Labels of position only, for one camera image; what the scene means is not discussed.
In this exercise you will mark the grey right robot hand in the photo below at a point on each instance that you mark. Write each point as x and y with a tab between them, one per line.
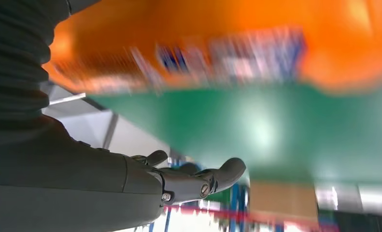
66	192

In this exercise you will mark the green plastic crate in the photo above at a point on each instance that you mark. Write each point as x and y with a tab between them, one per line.
219	195

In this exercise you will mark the brown cardboard box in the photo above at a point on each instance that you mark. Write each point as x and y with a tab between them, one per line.
283	200

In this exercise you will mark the red barrier rail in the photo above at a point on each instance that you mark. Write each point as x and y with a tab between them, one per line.
194	209

